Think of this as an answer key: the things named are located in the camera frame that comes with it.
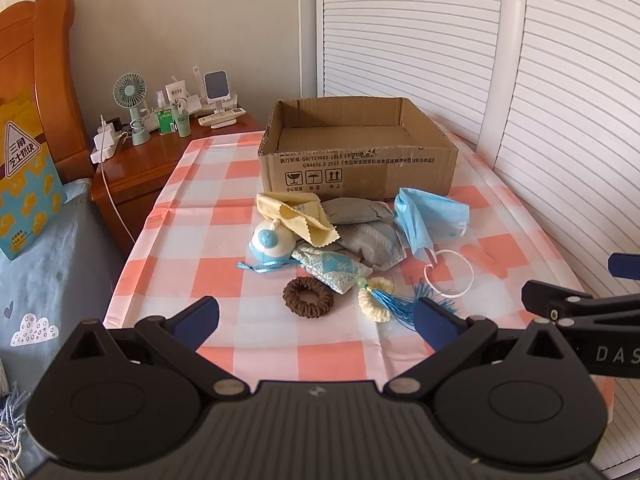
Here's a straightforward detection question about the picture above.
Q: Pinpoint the phone on white stand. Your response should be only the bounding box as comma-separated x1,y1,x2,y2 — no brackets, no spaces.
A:
203,70,234,115

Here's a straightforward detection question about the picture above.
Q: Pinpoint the white cream tube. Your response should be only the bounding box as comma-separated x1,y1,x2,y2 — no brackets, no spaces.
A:
165,80,188,103

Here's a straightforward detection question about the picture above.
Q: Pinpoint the white remote control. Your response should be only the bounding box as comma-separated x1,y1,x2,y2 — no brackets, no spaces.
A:
198,107,246,129

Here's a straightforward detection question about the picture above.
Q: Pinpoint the green tube bottle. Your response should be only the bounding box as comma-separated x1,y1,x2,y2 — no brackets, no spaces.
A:
171,99,191,138

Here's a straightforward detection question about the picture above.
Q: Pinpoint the brown cardboard box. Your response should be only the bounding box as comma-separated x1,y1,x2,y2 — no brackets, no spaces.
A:
258,96,458,200

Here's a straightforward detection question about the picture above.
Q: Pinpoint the pink checkered tablecloth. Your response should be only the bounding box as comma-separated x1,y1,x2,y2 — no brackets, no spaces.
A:
103,129,615,401

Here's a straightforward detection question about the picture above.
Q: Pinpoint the white power strip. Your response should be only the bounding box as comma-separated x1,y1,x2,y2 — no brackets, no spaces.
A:
90,130,125,165

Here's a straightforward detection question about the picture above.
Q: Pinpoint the blue surgical face mask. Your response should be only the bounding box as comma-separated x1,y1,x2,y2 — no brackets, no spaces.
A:
394,188,475,300

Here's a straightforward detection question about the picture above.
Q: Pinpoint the blue patterned sachet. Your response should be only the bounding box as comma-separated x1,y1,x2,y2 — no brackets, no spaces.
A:
292,243,373,295

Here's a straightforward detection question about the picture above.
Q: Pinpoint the green sanitizer bottle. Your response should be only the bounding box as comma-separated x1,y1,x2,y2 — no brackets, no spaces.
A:
154,108,174,136

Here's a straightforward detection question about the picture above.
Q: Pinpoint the yellow blue snack bag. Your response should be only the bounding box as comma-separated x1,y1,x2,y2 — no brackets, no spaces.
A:
0,94,66,260

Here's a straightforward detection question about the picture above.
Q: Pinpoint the green desk fan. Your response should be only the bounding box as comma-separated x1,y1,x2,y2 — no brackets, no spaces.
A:
113,73,150,146

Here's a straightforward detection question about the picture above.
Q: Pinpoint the blue bed sheet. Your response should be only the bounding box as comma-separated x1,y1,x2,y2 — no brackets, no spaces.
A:
0,178,126,480

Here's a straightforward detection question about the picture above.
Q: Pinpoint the yellow cleaning cloth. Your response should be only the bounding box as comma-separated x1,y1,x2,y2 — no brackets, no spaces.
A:
256,192,340,248

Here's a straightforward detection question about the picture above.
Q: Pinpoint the blue white plush toy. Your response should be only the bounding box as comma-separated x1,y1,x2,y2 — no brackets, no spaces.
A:
236,220,297,273

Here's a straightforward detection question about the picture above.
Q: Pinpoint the cream ring blue tassel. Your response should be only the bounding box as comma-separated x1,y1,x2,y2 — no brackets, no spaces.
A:
357,278,461,336

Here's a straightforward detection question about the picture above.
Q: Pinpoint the white louvered closet door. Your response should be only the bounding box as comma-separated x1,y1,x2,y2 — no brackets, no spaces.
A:
314,0,640,470

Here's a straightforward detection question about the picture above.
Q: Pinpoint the grey mesh fabric pouch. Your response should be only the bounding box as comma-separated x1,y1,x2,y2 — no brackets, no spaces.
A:
337,221,407,271

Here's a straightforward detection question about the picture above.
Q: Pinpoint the wooden nightstand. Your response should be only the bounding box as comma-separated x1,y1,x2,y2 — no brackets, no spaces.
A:
91,114,262,256

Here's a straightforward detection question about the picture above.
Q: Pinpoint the white charging cable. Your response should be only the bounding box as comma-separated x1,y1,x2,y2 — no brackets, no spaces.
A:
98,114,137,244

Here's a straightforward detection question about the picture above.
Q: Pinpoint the brown hair scrunchie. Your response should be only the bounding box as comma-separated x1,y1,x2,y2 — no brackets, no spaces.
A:
282,276,334,318

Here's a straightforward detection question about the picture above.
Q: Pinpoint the wooden bed headboard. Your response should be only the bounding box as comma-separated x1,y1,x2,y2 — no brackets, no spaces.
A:
1,0,94,182

